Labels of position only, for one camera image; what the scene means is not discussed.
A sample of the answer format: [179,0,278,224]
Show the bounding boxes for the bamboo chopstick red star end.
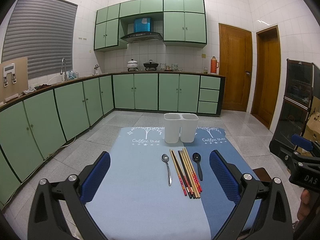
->
[184,147,202,194]

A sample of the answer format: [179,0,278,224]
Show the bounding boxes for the black plastic spoon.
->
[193,152,203,181]

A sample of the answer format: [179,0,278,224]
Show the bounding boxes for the bamboo chopstick red orange end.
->
[183,148,201,196]

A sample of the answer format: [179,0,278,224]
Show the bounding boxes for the plain bamboo chopstick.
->
[182,147,200,199]
[182,149,200,198]

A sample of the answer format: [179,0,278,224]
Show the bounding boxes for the bamboo chopstick red patterned end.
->
[169,149,188,196]

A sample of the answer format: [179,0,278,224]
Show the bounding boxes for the silver metal spoon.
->
[161,154,172,186]

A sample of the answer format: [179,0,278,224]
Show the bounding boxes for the green lower kitchen cabinets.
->
[1,72,226,206]

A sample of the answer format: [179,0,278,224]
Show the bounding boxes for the person's right hand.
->
[297,189,311,221]

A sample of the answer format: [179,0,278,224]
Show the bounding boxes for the cardboard box on floor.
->
[303,112,320,142]

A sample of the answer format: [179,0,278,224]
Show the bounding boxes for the wooden door right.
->
[251,25,281,128]

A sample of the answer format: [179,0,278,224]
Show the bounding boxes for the dark blue table mat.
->
[184,127,253,238]

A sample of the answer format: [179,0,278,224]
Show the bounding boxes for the black glass cabinet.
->
[272,59,319,149]

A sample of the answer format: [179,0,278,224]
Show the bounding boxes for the light blue table mat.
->
[86,127,211,239]

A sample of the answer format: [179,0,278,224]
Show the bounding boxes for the white twin utensil holder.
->
[164,113,199,144]

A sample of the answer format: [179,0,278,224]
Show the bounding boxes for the orange thermos flask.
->
[210,56,219,74]

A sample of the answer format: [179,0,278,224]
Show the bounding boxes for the glass cups on counter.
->
[159,63,178,71]

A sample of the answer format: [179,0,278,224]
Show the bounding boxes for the chrome sink faucet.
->
[60,57,68,81]

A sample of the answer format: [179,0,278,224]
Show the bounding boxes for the cardboard box with device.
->
[0,57,28,102]

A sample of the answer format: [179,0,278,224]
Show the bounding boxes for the small kettle on counter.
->
[93,64,100,75]

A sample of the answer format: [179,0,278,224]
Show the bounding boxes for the black wok on stove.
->
[143,60,159,71]

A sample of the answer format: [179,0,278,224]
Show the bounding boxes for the white cooking pot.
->
[127,59,139,72]

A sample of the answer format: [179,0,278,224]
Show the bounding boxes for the black range hood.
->
[121,31,163,43]

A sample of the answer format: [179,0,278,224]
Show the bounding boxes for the grey window roller blind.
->
[2,0,78,79]

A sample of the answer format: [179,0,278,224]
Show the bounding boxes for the blue box above hood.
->
[133,17,153,33]

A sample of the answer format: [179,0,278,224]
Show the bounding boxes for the wooden door with handle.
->
[219,23,253,112]

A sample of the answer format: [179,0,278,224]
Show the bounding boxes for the green upper wall cabinets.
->
[94,0,207,51]

